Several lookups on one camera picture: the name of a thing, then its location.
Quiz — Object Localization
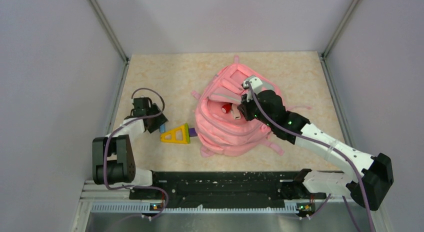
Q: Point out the pink backpack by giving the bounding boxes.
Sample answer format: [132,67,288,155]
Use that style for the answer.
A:
[191,55,312,158]

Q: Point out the red black stamp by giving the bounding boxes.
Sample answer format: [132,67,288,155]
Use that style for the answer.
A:
[221,103,233,114]

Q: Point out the blue correction tape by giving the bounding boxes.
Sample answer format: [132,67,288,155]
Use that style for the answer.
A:
[159,123,166,134]

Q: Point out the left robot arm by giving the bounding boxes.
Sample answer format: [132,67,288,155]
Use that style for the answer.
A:
[92,97,168,199]

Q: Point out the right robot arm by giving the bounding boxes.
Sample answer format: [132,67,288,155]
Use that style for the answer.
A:
[237,90,394,211]

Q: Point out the yellow triangle ruler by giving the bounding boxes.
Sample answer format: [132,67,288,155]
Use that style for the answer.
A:
[160,123,188,145]

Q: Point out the green strip block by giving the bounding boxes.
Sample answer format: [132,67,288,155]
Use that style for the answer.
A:
[184,123,191,144]

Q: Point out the purple cube block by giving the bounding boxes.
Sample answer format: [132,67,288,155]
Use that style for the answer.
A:
[188,127,198,138]

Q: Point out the black base bar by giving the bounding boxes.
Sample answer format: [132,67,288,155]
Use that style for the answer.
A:
[127,168,332,210]

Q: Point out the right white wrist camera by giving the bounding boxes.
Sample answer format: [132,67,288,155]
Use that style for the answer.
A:
[241,75,264,93]

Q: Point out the metal frame rail left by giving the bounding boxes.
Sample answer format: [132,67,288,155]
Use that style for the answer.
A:
[87,0,130,134]

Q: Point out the metal frame rail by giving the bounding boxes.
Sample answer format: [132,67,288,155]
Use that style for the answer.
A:
[87,0,130,134]
[319,0,362,147]

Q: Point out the metal frame rail right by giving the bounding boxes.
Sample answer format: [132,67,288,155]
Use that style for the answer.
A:
[319,0,362,147]

